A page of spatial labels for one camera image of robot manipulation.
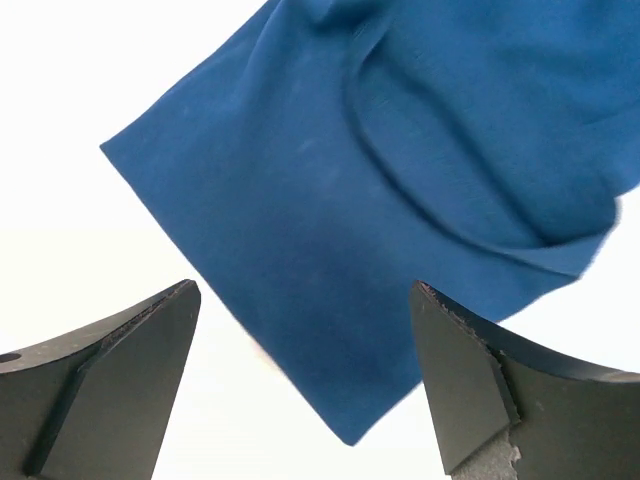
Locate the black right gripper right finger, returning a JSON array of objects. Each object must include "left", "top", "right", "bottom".
[{"left": 410, "top": 282, "right": 639, "bottom": 480}]

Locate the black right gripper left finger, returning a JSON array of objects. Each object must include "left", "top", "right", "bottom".
[{"left": 1, "top": 280, "right": 201, "bottom": 480}]

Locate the blue t shirt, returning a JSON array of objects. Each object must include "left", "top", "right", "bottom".
[{"left": 102, "top": 1, "right": 639, "bottom": 445}]

